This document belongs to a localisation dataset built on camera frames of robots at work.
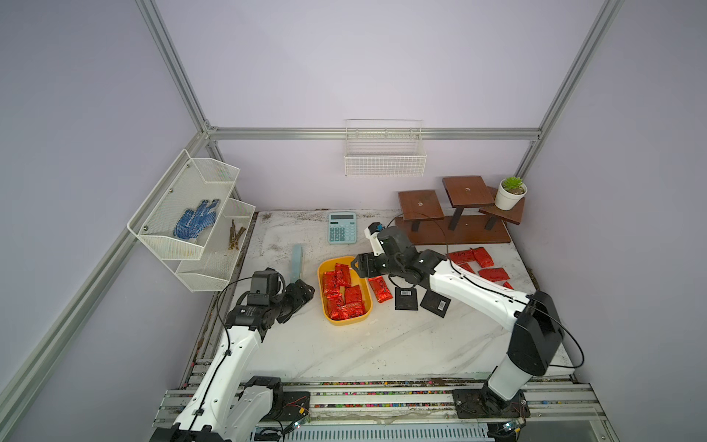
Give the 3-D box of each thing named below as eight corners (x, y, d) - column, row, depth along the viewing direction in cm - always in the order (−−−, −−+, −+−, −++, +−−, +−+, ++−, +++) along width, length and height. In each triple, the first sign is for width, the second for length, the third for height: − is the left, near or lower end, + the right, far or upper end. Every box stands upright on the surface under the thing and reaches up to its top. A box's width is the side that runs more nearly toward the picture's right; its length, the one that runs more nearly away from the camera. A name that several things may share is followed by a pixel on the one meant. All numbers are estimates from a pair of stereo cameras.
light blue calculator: (326, 242, 112) (325, 238, 110) (329, 216, 122) (328, 212, 119) (356, 242, 112) (356, 238, 110) (357, 216, 122) (357, 212, 119)
